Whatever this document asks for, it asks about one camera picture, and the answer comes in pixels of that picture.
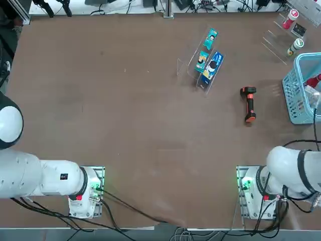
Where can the orange black barcode scanner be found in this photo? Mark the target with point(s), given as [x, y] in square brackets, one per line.
[249, 105]

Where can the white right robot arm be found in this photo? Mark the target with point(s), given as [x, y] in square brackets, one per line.
[283, 170]

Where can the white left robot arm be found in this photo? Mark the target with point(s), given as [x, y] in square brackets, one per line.
[50, 175]

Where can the light blue shopping basket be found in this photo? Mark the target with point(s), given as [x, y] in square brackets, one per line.
[296, 100]

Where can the clear acrylic tiered shelf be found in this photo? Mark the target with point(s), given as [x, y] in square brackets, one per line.
[185, 67]

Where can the teal snack packet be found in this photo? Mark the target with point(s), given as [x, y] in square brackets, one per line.
[201, 62]
[210, 40]

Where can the blue Oreo cookie box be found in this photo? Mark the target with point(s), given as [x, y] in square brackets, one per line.
[212, 70]

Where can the clear acrylic display stand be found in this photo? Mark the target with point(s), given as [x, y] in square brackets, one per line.
[276, 42]

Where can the green-lidded white jar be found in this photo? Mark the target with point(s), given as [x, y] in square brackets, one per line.
[296, 46]

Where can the red-lidded cup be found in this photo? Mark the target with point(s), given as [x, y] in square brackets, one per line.
[289, 18]

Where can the small black box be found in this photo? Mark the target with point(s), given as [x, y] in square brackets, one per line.
[299, 30]

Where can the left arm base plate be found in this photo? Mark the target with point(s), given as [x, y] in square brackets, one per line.
[101, 175]

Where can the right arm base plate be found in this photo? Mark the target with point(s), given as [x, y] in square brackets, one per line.
[239, 175]

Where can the grey aluminium camera post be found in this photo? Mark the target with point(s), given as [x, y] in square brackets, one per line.
[168, 7]

